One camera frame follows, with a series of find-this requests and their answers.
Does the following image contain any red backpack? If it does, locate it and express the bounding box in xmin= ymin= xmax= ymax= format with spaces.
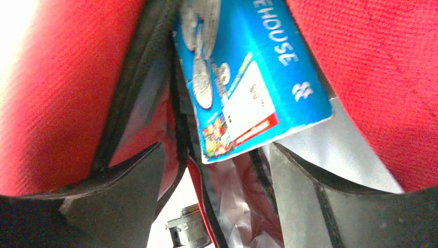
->
xmin=1 ymin=1 xmax=437 ymax=247

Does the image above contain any blue comic book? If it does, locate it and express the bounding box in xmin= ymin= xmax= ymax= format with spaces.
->
xmin=174 ymin=1 xmax=333 ymax=164

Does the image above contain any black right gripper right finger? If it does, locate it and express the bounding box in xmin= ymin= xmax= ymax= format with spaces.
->
xmin=270 ymin=143 xmax=437 ymax=247

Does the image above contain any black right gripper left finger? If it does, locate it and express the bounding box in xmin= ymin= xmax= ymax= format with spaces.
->
xmin=1 ymin=143 xmax=165 ymax=247

